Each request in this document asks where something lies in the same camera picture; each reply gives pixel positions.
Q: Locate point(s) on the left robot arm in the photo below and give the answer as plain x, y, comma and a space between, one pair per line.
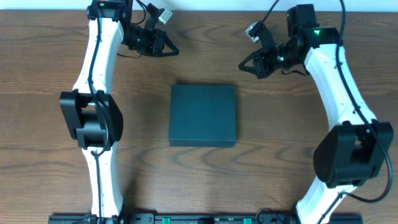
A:
92, 116

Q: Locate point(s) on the dark green box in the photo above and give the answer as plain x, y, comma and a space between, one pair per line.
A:
202, 116

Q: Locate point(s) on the black mounting rail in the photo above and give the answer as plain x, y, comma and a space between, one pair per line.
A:
150, 218

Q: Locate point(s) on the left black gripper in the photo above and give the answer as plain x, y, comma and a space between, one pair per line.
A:
155, 40

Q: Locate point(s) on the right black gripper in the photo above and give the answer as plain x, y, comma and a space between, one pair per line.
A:
265, 62

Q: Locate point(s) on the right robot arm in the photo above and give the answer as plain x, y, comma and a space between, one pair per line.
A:
357, 144

